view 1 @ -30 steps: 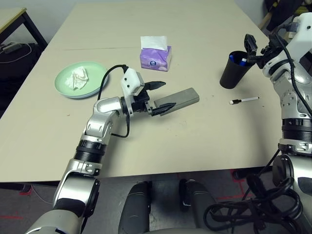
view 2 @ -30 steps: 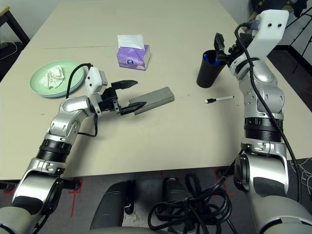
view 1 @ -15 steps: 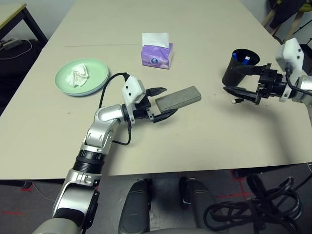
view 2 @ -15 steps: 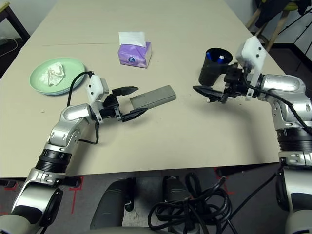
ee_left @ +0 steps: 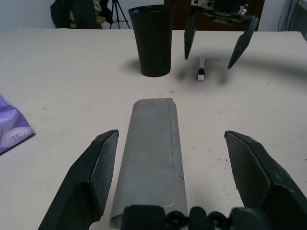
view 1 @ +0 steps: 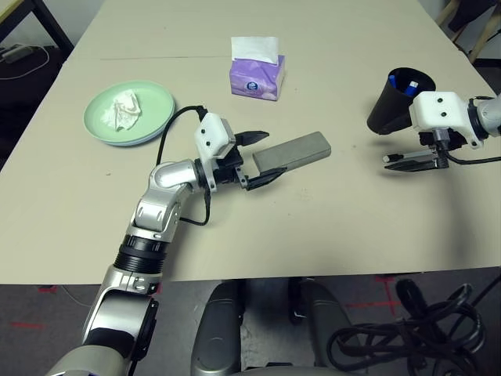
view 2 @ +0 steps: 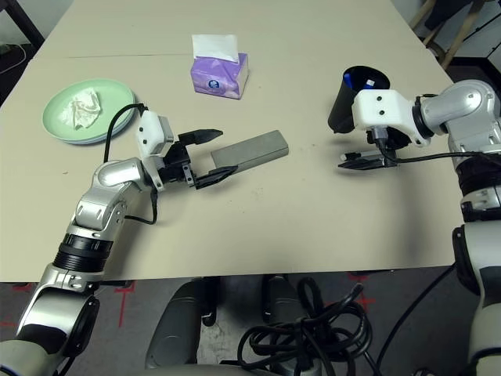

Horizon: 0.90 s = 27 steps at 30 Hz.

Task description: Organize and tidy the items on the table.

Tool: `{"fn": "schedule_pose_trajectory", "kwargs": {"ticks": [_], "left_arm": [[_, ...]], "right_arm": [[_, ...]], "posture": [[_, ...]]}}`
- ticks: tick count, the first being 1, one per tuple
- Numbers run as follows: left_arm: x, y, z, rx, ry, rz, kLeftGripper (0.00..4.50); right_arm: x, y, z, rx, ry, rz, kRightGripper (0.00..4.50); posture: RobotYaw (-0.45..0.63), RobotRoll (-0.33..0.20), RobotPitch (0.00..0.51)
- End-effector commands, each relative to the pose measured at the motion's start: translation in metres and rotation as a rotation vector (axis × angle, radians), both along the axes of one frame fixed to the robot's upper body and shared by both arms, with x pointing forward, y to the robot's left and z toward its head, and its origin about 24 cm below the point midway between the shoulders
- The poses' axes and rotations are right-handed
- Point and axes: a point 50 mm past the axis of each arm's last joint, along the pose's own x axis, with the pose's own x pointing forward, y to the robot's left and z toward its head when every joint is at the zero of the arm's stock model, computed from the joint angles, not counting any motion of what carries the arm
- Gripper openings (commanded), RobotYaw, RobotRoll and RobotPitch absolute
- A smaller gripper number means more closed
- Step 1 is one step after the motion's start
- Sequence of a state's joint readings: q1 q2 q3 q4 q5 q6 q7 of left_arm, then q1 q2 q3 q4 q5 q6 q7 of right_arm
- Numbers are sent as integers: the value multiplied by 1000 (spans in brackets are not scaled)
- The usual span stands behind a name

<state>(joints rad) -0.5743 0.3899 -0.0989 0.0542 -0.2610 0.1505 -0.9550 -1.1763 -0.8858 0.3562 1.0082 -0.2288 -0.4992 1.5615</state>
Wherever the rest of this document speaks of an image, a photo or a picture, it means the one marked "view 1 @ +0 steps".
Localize grey glasses case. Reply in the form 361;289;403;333
252;131;333;176

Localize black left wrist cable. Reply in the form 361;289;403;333
155;104;214;227

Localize grey robot leg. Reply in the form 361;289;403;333
288;277;349;369
190;280;247;376

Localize black cup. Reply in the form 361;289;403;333
366;67;437;136

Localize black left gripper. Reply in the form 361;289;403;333
213;130;288;193

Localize grey left robot leg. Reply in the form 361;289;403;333
190;280;247;376

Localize light blue plate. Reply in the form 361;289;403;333
92;117;176;148

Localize light green plate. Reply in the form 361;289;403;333
83;79;176;146

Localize grey right robot leg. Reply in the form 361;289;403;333
288;277;349;369

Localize power adapter with white cable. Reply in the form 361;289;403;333
0;43;50;81

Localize beige side table, black legs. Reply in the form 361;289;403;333
0;0;75;50

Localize purple tissue pack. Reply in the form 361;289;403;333
229;36;287;102

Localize black bag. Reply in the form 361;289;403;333
0;42;66;157

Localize wooden stool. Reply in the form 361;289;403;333
436;0;501;63

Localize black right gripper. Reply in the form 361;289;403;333
384;128;467;172

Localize black cable bundle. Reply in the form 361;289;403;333
326;280;488;376

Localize white tissue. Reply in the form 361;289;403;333
100;89;142;133

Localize black jacket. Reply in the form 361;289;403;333
448;0;501;34

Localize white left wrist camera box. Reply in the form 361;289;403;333
194;112;236;193

